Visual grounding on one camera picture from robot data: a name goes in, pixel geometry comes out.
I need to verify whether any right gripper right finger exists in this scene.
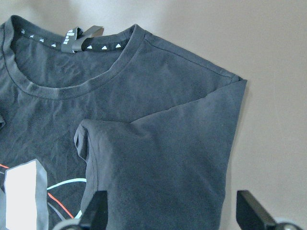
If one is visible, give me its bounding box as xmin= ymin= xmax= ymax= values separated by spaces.
xmin=236 ymin=190 xmax=279 ymax=230

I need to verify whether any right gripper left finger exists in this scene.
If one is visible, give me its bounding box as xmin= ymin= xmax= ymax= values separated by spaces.
xmin=77 ymin=191 xmax=108 ymax=230

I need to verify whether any black t-shirt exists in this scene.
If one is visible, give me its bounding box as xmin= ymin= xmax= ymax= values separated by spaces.
xmin=0 ymin=15 xmax=247 ymax=230

